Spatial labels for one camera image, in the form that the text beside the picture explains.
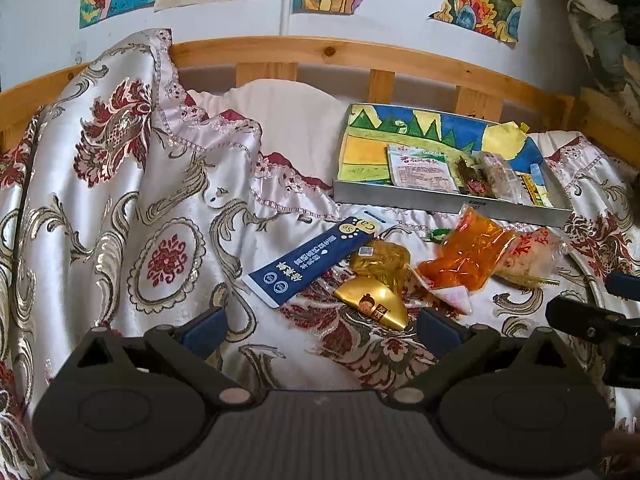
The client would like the yellow green snack packet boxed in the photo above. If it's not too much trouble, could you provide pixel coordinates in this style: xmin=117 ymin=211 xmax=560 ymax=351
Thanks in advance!
xmin=515 ymin=170 xmax=547 ymax=207

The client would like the grey shallow tray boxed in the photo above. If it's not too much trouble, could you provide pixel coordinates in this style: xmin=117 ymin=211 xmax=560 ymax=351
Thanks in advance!
xmin=332 ymin=103 xmax=573 ymax=228

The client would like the satin floral blanket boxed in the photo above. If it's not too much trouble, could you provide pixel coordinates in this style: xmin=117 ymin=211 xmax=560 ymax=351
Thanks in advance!
xmin=0 ymin=27 xmax=640 ymax=480

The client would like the orange clear snack packet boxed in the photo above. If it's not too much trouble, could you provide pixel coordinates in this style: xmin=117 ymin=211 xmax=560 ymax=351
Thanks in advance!
xmin=414 ymin=206 xmax=517 ymax=315

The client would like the green white snack packet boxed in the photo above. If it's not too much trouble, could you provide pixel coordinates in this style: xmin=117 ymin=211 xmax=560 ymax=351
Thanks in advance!
xmin=386 ymin=144 xmax=455 ymax=192

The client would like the amber clear snack packet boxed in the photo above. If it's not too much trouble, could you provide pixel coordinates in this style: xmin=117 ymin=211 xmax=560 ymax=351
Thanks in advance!
xmin=349 ymin=240 xmax=412 ymax=292

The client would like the white pillow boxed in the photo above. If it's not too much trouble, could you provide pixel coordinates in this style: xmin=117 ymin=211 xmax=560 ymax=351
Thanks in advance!
xmin=185 ymin=77 xmax=352 ymax=192

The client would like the navy white strip packet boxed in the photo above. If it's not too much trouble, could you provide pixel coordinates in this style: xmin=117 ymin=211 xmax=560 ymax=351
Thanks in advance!
xmin=242 ymin=215 xmax=387 ymax=309

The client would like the gold ingot snack packet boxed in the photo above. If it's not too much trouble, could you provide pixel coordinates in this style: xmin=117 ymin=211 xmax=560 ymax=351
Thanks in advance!
xmin=333 ymin=277 xmax=409 ymax=332

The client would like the dark brown snack packet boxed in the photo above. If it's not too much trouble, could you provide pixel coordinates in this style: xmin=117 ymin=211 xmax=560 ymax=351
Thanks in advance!
xmin=456 ymin=155 xmax=490 ymax=197

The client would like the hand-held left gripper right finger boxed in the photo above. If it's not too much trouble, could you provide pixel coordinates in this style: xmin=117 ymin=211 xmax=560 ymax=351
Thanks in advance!
xmin=390 ymin=306 xmax=587 ymax=407

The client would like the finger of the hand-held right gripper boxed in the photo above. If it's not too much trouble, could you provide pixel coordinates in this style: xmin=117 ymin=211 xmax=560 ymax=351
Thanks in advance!
xmin=545 ymin=296 xmax=640 ymax=344
xmin=604 ymin=272 xmax=640 ymax=297

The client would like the leaf print cloth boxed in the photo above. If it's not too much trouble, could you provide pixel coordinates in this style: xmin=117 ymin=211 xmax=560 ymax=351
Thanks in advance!
xmin=550 ymin=0 xmax=640 ymax=128

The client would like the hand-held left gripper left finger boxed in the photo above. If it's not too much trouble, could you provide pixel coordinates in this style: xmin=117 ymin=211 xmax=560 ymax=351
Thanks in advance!
xmin=59 ymin=305 xmax=256 ymax=407

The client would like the clear red print cracker packet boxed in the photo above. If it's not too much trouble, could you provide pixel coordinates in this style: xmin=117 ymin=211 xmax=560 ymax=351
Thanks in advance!
xmin=494 ymin=227 xmax=569 ymax=287

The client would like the clear bread packet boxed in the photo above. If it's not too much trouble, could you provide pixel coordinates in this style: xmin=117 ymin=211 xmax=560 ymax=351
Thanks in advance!
xmin=475 ymin=151 xmax=518 ymax=202

